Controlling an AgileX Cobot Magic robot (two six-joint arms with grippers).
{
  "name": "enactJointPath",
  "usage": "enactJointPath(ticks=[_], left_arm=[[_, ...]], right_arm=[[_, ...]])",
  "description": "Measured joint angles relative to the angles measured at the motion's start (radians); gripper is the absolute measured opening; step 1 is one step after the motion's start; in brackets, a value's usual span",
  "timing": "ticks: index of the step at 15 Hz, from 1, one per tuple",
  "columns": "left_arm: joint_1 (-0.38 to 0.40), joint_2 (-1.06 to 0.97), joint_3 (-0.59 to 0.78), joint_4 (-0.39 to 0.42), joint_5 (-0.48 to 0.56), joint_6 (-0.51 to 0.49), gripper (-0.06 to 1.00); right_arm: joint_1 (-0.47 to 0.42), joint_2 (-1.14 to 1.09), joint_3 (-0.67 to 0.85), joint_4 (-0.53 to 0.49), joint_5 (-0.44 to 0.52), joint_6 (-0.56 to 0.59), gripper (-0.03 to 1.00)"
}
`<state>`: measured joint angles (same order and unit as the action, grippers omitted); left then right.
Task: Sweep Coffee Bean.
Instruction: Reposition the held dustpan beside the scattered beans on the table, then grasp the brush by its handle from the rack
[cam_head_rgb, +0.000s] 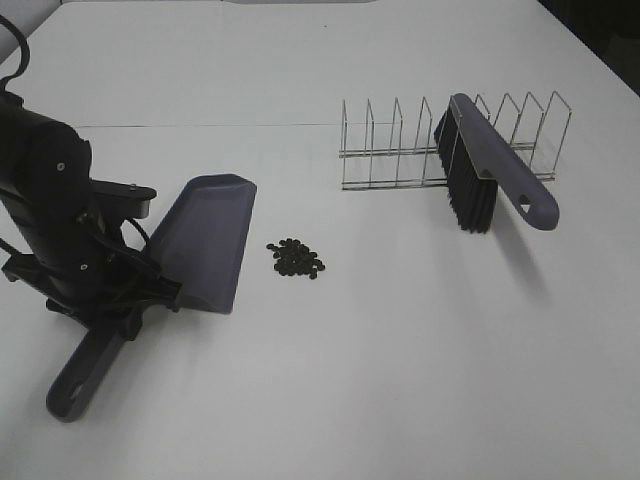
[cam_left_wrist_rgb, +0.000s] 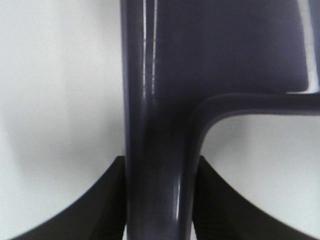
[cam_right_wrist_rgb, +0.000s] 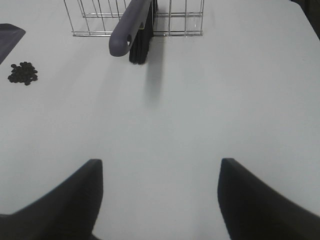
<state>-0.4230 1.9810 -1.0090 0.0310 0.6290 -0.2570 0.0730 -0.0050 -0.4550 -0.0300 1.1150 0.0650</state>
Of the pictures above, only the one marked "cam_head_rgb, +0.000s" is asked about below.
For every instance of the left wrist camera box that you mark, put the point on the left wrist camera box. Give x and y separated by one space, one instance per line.
123 200

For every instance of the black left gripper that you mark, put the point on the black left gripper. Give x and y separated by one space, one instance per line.
80 262

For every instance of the purple plastic dustpan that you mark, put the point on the purple plastic dustpan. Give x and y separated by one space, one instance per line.
200 243

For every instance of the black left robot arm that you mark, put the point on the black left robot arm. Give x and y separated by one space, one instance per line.
39 154

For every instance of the pile of coffee beans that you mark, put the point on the pile of coffee beans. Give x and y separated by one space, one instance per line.
294 258

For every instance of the metal wire dish rack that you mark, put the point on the metal wire dish rack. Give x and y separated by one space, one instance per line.
399 153

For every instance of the purple hand brush black bristles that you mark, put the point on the purple hand brush black bristles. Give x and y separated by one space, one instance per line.
478 163

